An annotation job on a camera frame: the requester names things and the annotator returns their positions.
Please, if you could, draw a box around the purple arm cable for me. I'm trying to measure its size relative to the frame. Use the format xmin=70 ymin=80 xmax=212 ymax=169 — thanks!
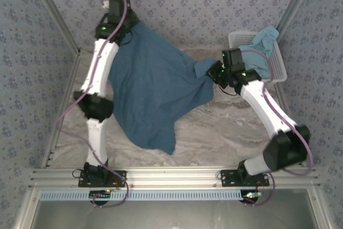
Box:
xmin=240 ymin=49 xmax=314 ymax=207
xmin=55 ymin=0 xmax=130 ymax=208

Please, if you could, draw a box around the black right camera cable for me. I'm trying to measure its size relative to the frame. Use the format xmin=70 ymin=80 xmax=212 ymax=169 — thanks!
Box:
xmin=218 ymin=84 xmax=238 ymax=97

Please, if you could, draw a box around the white plastic basket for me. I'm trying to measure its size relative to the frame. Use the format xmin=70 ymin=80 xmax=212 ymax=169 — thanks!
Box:
xmin=227 ymin=30 xmax=288 ymax=83

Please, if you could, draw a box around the small circuit board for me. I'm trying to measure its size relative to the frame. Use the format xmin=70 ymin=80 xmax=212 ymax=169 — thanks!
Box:
xmin=89 ymin=190 xmax=112 ymax=200
xmin=241 ymin=190 xmax=262 ymax=203

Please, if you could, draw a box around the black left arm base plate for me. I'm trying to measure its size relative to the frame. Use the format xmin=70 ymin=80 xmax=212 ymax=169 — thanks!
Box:
xmin=78 ymin=169 xmax=127 ymax=188

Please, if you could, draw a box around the aluminium frame cross rail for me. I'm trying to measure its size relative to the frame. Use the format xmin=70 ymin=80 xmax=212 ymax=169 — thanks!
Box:
xmin=28 ymin=167 xmax=321 ymax=188

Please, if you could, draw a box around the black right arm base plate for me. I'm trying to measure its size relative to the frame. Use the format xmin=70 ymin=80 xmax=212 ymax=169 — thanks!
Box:
xmin=220 ymin=169 xmax=270 ymax=188

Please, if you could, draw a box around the grey metal panel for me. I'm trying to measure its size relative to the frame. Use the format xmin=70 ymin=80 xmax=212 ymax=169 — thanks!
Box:
xmin=34 ymin=201 xmax=318 ymax=229

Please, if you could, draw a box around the white slotted cable duct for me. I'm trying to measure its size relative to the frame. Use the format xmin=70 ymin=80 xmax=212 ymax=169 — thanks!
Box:
xmin=39 ymin=189 xmax=243 ymax=202

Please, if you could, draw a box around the dark blue t-shirt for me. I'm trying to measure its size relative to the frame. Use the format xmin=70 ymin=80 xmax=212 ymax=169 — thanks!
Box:
xmin=108 ymin=21 xmax=223 ymax=156

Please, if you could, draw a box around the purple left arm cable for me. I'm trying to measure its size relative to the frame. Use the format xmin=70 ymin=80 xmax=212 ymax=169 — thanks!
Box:
xmin=55 ymin=0 xmax=130 ymax=208

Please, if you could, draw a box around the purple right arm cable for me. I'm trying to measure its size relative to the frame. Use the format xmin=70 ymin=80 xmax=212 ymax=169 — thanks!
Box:
xmin=240 ymin=49 xmax=314 ymax=207

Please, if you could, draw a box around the light blue t-shirt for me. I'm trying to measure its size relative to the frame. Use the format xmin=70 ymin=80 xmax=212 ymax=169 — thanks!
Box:
xmin=240 ymin=25 xmax=280 ymax=79

